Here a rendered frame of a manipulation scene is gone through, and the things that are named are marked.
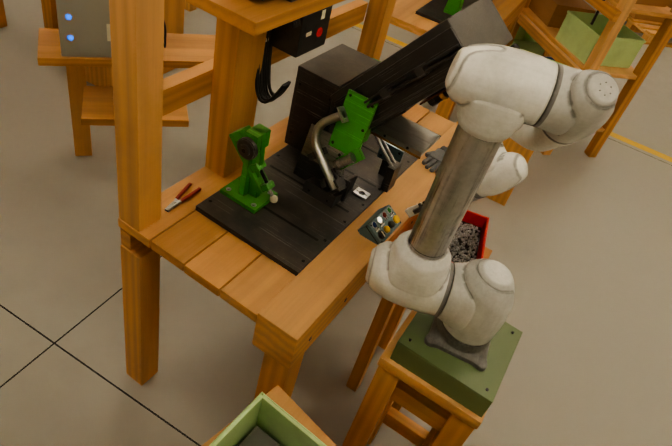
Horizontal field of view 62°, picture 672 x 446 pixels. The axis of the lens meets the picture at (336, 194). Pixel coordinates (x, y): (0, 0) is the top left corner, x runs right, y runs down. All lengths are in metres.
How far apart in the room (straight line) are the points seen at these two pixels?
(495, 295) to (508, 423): 1.38
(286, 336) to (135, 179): 0.62
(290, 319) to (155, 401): 1.01
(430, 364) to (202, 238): 0.78
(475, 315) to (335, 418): 1.15
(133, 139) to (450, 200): 0.85
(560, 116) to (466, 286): 0.54
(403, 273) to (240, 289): 0.51
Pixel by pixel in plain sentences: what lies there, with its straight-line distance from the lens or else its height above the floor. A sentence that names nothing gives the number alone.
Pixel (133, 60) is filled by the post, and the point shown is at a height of 1.46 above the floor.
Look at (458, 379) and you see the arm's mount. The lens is 1.62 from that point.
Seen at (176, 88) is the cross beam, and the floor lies 1.26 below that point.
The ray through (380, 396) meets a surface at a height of 0.68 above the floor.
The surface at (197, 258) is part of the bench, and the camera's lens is 1.76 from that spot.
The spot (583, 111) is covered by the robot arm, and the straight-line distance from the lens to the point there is 1.16.
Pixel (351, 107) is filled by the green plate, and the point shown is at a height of 1.22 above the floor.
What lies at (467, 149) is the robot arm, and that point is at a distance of 1.23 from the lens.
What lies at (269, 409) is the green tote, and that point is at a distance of 1.42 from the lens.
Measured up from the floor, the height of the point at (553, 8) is 0.86.
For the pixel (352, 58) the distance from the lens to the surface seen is 2.19.
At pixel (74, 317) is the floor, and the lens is 2.76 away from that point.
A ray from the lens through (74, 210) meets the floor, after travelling 3.22.
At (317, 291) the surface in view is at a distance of 1.70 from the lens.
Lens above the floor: 2.18
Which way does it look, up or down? 39 degrees down
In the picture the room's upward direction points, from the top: 15 degrees clockwise
